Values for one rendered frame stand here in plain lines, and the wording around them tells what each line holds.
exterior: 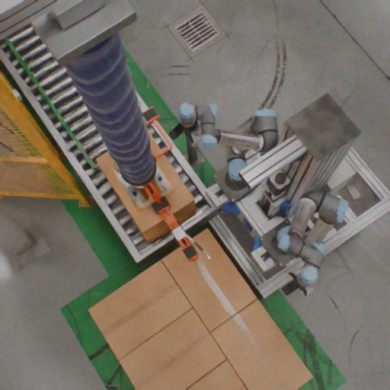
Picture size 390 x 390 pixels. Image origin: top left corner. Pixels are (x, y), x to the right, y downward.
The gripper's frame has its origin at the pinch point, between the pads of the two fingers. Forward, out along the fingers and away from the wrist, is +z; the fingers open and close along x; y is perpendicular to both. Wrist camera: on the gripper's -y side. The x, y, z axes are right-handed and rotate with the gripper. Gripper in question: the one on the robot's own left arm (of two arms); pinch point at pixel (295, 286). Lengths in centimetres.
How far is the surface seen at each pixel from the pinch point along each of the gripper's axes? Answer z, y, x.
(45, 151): 26, -70, 151
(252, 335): 98, -25, -9
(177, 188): 57, -14, 94
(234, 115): 152, 73, 146
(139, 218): 57, -45, 92
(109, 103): -83, -33, 101
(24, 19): -146, -46, 107
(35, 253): 151, -126, 140
